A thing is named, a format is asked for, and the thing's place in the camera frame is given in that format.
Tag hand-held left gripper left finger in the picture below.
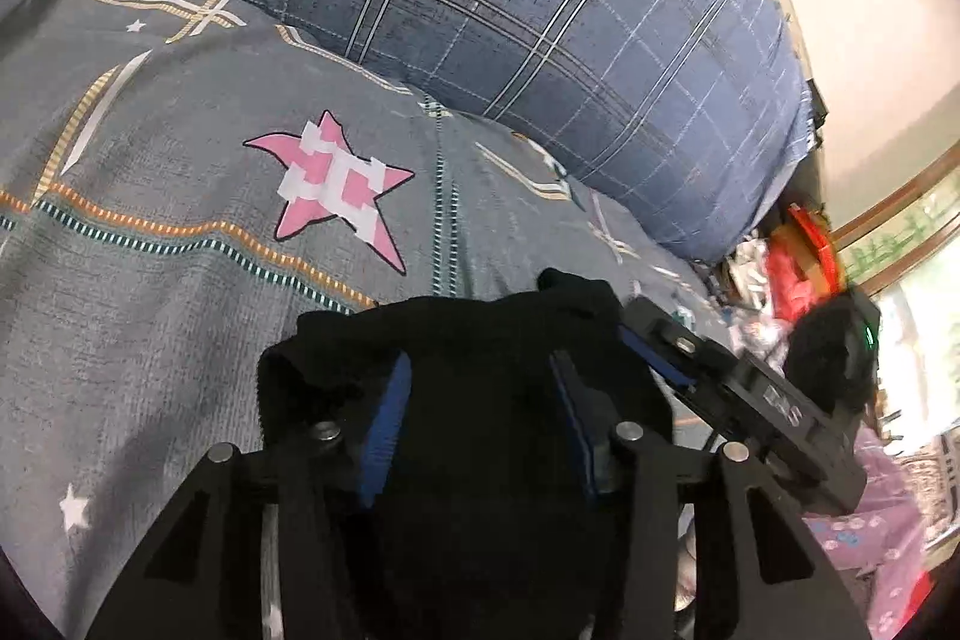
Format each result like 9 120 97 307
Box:
85 351 414 640

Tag wooden window frame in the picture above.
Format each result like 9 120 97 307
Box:
831 166 960 298

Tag grey star print bedsheet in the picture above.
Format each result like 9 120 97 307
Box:
0 0 732 640

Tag pink floral cloth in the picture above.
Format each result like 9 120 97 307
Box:
802 422 950 640

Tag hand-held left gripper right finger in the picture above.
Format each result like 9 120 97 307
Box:
547 351 872 640

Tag red plastic bag pile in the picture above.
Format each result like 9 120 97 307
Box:
763 203 852 322

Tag blue plaid pillow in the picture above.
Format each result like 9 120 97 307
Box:
97 0 815 266

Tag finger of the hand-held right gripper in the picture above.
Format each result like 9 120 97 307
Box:
616 297 740 395

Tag black pants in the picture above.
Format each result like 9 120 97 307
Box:
255 269 676 640

